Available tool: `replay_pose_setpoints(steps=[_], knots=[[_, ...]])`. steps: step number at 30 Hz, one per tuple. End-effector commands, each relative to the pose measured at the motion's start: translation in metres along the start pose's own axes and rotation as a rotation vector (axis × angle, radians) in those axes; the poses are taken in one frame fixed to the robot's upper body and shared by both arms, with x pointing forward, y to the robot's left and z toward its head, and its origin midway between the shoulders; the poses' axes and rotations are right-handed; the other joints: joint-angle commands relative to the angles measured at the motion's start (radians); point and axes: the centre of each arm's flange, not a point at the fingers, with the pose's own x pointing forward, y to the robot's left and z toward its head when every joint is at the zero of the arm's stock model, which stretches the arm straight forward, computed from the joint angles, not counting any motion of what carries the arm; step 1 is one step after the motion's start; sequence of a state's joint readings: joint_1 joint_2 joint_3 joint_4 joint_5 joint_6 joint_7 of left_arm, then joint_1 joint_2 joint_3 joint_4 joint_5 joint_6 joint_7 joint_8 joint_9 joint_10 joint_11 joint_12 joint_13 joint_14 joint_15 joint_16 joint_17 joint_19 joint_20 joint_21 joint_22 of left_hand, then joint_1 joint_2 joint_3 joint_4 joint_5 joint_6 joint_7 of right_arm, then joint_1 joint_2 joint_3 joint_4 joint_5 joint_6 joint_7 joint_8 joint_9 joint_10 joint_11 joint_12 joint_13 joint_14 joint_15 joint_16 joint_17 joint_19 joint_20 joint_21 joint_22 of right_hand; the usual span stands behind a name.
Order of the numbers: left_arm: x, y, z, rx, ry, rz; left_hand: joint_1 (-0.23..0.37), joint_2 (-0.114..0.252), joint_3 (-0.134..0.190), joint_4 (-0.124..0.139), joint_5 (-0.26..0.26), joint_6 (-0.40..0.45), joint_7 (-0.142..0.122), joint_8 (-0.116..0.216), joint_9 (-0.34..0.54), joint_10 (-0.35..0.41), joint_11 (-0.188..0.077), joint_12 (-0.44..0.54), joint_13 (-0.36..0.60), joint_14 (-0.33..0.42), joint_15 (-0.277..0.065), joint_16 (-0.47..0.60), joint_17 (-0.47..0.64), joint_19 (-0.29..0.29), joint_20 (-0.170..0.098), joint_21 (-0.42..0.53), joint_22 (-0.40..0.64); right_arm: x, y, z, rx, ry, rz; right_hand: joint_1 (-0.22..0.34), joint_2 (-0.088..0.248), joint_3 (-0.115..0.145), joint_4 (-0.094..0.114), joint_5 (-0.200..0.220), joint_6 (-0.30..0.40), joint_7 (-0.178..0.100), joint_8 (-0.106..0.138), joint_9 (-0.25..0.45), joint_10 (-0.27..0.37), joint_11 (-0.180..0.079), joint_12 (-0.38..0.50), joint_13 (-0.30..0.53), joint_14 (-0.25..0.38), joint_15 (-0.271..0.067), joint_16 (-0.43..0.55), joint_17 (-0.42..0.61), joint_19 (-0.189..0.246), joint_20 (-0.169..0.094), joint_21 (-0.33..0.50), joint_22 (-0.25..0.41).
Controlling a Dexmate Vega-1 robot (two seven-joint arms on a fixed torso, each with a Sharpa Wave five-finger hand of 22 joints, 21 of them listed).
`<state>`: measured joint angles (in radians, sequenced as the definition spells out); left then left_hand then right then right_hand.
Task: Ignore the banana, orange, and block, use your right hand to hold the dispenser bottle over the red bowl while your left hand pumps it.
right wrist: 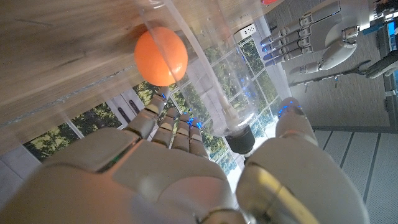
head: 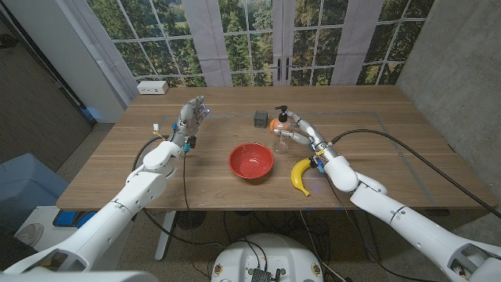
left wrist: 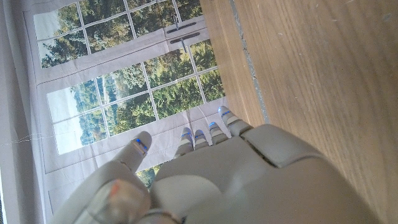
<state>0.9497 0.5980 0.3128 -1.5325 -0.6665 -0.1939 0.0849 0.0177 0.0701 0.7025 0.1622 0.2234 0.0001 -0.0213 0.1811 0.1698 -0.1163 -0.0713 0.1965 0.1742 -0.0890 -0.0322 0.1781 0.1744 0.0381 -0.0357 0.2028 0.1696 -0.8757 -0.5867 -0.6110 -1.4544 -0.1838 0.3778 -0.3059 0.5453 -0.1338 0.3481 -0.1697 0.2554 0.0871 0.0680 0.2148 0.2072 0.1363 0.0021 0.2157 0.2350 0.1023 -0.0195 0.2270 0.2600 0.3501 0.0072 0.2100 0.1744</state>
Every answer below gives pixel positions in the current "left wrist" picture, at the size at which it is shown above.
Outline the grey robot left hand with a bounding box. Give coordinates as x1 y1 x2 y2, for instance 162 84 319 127
49 105 379 224

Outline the printed window forest backdrop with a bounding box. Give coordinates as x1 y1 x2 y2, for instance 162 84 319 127
0 0 233 224

